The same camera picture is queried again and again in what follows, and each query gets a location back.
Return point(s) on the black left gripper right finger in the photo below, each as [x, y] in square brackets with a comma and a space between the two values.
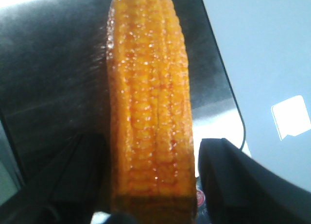
[241, 191]

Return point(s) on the black electronic kitchen scale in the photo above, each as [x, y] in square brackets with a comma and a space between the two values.
[54, 83]

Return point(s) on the orange corn cob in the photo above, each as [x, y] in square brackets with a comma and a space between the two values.
[152, 154]

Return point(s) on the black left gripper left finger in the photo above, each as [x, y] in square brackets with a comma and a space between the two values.
[66, 191]

